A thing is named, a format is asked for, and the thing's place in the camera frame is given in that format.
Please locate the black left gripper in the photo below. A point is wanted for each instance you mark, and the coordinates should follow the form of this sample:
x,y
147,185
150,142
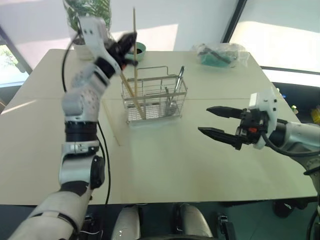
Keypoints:
x,y
117,52

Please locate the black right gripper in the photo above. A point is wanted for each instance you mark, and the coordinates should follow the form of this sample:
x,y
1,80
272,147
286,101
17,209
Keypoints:
x,y
250,125

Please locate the wooden chopstick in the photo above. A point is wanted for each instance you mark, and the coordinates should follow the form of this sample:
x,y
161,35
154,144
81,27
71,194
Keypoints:
x,y
135,27
130,90

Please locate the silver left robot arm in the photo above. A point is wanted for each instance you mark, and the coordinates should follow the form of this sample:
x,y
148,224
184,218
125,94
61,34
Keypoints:
x,y
75,105

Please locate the metal spoon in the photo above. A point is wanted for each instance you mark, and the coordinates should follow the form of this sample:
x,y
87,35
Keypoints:
x,y
178,83

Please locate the green bowl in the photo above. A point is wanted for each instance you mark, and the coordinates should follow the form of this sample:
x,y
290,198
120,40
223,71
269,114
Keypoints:
x,y
140,51

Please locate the white plant pot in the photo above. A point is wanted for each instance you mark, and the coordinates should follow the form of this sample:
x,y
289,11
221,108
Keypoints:
x,y
82,50

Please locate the green leafy plant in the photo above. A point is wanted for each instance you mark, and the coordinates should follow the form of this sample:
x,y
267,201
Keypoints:
x,y
87,12

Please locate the clear plastic bag with items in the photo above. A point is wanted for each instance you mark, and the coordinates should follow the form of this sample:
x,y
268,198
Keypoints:
x,y
220,56

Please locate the yellow background item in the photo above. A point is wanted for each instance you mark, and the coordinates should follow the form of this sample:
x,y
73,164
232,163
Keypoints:
x,y
316,114

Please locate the silver rounded robot leg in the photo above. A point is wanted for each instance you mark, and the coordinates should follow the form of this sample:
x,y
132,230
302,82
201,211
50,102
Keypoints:
x,y
193,221
127,222

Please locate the black chair base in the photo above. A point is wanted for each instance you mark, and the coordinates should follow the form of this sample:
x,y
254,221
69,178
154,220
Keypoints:
x,y
290,207

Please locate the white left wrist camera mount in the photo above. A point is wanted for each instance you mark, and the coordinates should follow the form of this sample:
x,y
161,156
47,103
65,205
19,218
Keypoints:
x,y
91,32

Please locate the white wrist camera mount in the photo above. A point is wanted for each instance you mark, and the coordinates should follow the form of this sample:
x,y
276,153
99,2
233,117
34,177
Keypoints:
x,y
268,105
91,32

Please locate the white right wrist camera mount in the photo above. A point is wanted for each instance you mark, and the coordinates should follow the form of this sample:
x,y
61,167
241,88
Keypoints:
x,y
268,105

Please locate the black window frame post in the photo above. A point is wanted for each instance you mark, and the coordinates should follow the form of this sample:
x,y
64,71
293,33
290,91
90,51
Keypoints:
x,y
233,20

